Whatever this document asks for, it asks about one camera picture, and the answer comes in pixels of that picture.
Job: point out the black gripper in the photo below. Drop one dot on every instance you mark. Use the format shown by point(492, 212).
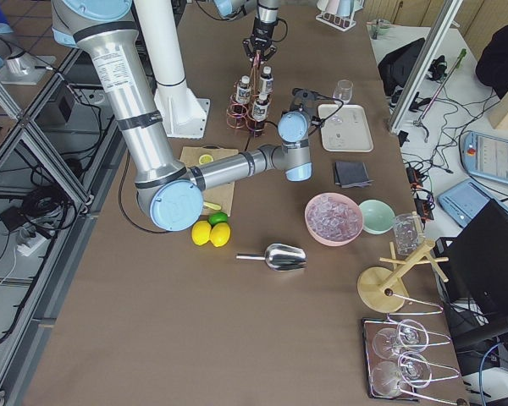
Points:
point(296, 106)
point(262, 30)

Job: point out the copper wire bottle basket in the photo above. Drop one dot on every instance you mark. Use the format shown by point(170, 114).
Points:
point(244, 121)

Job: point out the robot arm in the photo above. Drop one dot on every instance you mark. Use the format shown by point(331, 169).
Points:
point(265, 10)
point(134, 48)

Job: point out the tea bottle white cap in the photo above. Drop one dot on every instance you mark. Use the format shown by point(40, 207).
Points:
point(259, 112)
point(242, 95)

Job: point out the clear wine glass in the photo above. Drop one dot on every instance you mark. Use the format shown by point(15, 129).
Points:
point(342, 96)

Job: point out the cream rabbit serving tray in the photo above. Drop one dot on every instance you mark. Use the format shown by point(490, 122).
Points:
point(350, 134)

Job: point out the folded grey cloth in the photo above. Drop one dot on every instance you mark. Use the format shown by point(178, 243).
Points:
point(351, 174)

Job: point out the white cup rack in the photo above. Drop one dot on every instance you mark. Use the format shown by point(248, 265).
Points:
point(339, 14)

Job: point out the black bag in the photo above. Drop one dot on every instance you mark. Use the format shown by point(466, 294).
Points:
point(396, 67)

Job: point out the half lemon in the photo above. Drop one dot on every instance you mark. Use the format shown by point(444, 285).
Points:
point(205, 159)

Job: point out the pink bowl of ice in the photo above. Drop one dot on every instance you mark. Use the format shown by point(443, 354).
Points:
point(333, 219)

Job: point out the bamboo cutting board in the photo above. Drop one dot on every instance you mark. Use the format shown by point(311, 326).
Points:
point(223, 194)

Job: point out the green bowl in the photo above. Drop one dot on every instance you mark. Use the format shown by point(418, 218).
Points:
point(378, 217)

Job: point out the yellow plastic knife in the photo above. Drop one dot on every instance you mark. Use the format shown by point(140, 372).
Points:
point(212, 206)

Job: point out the green lime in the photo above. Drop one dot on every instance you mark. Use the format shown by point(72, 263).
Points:
point(217, 218)

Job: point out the yellow lemon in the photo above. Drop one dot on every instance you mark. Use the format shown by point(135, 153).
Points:
point(220, 234)
point(200, 232)

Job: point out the steel ice scoop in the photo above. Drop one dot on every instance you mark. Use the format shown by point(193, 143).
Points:
point(279, 257)

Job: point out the glass mug on stand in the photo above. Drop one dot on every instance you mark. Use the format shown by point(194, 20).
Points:
point(408, 232)

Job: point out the blue teach pendant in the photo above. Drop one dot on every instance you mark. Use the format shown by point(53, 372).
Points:
point(464, 201)
point(485, 156)

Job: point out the wooden cup tree stand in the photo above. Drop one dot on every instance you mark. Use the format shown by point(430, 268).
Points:
point(382, 289)

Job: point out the black monitor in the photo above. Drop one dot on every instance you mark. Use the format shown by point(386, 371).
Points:
point(478, 257)

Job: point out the hanging wine glass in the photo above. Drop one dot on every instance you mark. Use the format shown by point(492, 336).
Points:
point(405, 377)
point(405, 336)

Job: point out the black glass rack tray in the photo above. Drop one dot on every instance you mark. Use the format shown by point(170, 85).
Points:
point(369, 328)

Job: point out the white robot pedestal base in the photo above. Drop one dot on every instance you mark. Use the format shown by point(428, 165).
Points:
point(184, 114)

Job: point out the aluminium frame post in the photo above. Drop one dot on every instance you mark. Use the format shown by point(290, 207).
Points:
point(434, 38)

